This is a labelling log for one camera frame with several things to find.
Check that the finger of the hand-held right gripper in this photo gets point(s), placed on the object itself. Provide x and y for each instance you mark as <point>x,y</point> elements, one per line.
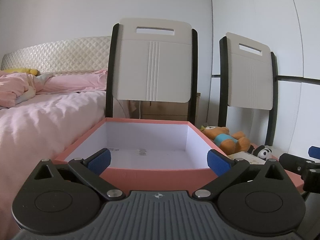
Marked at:
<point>314,152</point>
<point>292,162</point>

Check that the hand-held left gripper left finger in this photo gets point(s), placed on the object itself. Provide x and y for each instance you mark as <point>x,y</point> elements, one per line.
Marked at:
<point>100,161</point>

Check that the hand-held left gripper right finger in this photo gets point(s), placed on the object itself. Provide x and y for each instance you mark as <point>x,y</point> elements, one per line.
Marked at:
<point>218,163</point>

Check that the orange plush bear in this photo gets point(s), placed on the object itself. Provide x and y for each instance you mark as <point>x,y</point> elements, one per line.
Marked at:
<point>225,140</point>

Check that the small panda plush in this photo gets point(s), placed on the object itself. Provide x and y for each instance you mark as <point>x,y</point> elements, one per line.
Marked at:
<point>261,152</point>

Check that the pink cardboard box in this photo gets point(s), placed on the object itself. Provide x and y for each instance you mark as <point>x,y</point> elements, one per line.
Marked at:
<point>160,177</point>

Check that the white flat card box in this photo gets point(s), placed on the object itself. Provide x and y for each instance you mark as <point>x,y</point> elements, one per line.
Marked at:
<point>246,158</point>

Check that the bed with pink bedding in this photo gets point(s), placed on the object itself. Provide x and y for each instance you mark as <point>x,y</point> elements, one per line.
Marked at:
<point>37,130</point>

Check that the wooden nightstand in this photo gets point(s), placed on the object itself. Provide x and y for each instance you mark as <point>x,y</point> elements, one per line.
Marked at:
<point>162,110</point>

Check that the pink pillow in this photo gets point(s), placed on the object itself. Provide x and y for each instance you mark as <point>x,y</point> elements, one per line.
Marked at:
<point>75,82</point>

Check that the white black folding chair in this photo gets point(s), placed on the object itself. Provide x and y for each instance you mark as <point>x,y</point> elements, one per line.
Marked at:
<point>250,75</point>
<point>152,67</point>

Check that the pastel patterned cloth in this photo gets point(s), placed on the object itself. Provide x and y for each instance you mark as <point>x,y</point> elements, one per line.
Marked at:
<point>30,92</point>

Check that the cream quilted headboard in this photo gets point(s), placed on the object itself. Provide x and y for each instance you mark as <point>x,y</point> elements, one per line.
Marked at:
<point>55,55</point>

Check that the yellow plush toy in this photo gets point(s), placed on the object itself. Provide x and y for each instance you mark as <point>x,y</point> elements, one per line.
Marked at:
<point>20,70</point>

